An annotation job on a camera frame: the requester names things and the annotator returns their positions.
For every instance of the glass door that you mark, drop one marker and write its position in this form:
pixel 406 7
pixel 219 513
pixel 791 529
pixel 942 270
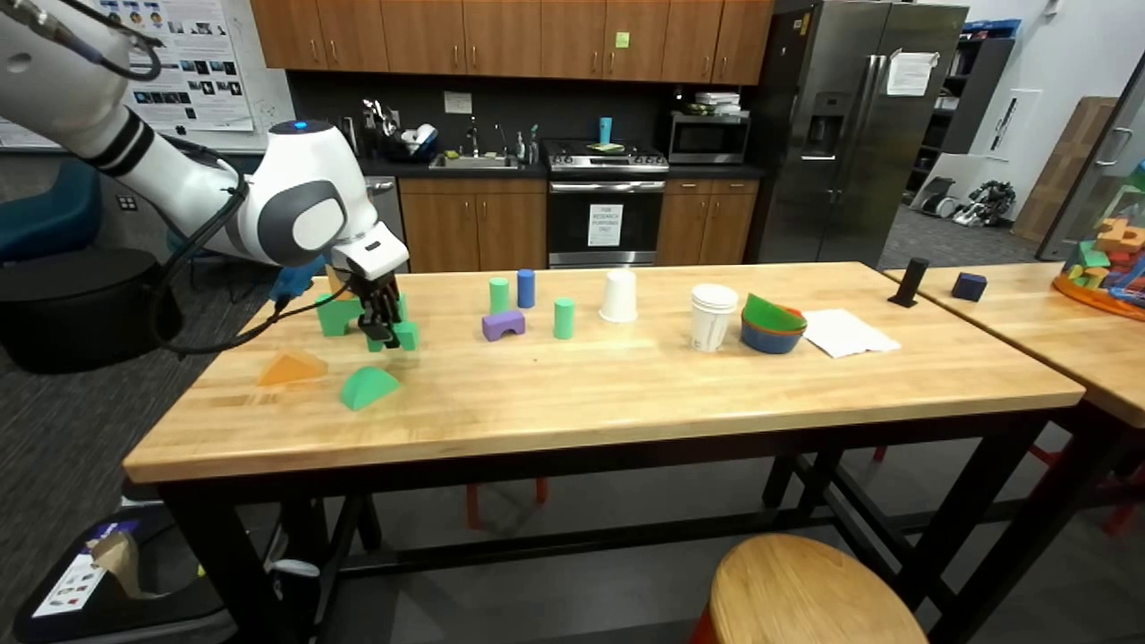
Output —
pixel 1105 167

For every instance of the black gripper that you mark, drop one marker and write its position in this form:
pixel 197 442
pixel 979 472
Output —
pixel 379 293

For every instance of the yellow green sticker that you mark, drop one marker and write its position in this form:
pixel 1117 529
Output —
pixel 620 38

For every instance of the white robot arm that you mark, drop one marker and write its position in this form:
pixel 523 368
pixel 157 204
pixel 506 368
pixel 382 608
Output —
pixel 72 84

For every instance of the dish rack with dishes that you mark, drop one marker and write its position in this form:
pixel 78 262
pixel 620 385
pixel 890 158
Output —
pixel 406 137

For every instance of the teal lounge chair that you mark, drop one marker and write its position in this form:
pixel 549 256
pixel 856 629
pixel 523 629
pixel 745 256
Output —
pixel 41 218

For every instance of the black round ottoman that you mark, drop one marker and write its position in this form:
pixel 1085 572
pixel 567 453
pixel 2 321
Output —
pixel 85 310

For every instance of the brown wooden board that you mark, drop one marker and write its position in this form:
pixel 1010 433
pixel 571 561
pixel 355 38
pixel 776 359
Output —
pixel 1069 167

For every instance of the long wooden table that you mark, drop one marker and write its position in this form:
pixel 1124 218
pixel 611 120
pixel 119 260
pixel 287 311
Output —
pixel 228 548

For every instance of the small green arch block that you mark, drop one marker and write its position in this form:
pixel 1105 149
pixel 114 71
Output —
pixel 409 336

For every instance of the steel oven with stove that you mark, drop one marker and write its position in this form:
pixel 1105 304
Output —
pixel 646 218

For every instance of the pile of floor gear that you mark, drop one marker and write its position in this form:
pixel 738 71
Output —
pixel 973 204

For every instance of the white tapered plastic cup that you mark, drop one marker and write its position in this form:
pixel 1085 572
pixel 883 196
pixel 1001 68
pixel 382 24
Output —
pixel 617 293

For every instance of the white dishes stack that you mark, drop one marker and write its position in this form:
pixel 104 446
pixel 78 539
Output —
pixel 717 106

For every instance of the black cylindrical post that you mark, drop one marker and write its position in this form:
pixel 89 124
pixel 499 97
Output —
pixel 912 281

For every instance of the black shelving unit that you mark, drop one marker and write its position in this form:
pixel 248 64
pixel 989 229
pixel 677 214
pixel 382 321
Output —
pixel 979 93

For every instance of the steel sink with faucet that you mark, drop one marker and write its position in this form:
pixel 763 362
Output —
pixel 479 158

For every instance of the green cylinder block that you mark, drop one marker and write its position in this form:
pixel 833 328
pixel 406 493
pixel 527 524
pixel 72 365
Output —
pixel 499 293
pixel 565 321

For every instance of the white paper notice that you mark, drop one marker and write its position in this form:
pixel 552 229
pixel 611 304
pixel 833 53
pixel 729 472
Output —
pixel 914 71
pixel 607 224

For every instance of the brown wooden wall cabinets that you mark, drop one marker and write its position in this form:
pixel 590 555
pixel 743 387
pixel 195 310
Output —
pixel 479 38

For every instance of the blue bowl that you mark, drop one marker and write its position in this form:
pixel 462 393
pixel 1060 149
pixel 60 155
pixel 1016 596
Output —
pixel 770 340

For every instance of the brown wooden base cabinet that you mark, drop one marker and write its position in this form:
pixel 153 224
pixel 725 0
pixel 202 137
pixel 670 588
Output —
pixel 469 224
pixel 707 218

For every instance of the steel refrigerator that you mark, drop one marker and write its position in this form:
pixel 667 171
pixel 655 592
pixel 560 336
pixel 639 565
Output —
pixel 863 155

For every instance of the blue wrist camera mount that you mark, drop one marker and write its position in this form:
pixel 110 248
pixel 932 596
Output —
pixel 299 276

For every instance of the blue cup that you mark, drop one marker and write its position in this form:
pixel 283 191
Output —
pixel 607 131

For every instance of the colourful toy block pile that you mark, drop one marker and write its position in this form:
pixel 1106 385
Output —
pixel 1111 256

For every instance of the green half-round block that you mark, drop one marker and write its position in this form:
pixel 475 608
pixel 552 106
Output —
pixel 370 387

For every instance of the white wall outlet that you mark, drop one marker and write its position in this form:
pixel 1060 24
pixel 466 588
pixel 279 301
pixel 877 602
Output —
pixel 460 106

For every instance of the blue cylinder block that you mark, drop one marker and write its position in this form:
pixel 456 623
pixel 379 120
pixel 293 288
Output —
pixel 527 288

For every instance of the steel microwave oven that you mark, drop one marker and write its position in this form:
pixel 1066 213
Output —
pixel 707 137

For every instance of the small purple arch block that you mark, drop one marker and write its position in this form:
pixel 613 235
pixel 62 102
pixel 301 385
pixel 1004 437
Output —
pixel 506 321

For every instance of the black metal table frame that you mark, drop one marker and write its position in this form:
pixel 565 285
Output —
pixel 1031 539

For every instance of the green bowl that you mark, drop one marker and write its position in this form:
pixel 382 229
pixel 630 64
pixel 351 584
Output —
pixel 776 315

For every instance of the orange flat block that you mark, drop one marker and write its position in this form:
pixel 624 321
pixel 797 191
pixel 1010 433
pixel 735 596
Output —
pixel 293 365

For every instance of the white ribbed cup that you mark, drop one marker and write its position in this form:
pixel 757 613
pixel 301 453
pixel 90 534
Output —
pixel 715 321

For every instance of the white paper napkin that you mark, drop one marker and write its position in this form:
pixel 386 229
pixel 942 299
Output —
pixel 849 332

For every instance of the dark blue cube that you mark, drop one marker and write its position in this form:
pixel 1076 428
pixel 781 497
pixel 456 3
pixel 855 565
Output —
pixel 969 288

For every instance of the orange toy tray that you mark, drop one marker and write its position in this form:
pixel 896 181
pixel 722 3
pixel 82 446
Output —
pixel 1092 299

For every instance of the black floor bin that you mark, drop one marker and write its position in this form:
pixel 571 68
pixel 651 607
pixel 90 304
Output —
pixel 85 596

